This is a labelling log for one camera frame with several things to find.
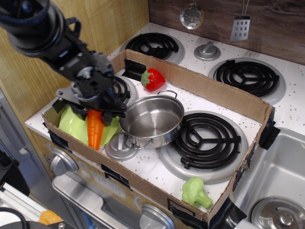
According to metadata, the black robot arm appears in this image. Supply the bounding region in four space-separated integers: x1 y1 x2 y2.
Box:
0 0 126 125

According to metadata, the hanging silver strainer ladle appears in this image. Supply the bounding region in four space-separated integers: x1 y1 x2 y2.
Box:
180 0 204 30

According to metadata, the back right black burner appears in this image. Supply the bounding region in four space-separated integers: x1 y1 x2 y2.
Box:
208 58 286 105

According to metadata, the silver sink basin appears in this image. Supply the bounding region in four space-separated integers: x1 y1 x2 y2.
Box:
232 128 305 229

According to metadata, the black cable lower left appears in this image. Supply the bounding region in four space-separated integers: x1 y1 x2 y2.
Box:
0 207 30 229

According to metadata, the silver sink drain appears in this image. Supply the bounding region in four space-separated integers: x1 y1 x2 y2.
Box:
249 197 305 229

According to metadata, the stainless steel pot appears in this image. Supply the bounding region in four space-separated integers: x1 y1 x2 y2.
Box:
120 90 184 150

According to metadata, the front left black burner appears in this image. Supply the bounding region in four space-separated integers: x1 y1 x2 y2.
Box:
111 74 138 106

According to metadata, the front right black burner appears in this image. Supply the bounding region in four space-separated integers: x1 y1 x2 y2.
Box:
157 111 249 185

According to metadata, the silver stove knob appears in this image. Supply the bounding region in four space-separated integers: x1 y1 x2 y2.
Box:
194 42 221 61
105 132 138 161

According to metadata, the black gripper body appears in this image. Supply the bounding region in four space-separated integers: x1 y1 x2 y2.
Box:
56 82 126 116

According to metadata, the red toy strawberry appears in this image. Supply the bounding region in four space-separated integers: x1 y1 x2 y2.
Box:
141 68 166 92

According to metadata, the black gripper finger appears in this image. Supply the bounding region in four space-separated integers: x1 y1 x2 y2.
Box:
102 111 119 126
70 104 88 121

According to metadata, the silver front stove knob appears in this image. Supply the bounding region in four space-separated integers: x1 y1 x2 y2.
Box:
105 132 138 161

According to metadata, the orange object lower left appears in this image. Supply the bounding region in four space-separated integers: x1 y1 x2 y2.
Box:
38 210 62 225

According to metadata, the left silver oven knob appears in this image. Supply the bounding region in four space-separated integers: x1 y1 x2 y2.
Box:
50 148 78 176

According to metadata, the orange toy carrot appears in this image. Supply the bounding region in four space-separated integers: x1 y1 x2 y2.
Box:
87 110 104 150

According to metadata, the silver oven door handle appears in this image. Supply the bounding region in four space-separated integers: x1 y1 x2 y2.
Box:
52 175 140 229

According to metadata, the right silver oven knob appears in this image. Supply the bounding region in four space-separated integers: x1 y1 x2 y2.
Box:
139 204 175 229

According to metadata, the green toy broccoli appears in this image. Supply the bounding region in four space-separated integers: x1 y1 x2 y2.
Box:
182 177 213 209

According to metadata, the silver back stove knob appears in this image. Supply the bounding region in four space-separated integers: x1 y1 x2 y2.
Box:
194 42 221 61

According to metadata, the hanging silver spatula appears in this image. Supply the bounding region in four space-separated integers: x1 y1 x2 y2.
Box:
230 0 251 42

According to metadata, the brown cardboard fence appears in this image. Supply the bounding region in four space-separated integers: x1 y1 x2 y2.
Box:
43 50 275 222

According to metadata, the silver oven knob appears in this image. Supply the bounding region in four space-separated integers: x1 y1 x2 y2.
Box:
139 204 175 229
50 148 78 176

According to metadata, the light green plastic plate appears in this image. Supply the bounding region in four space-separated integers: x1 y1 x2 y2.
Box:
59 106 119 147

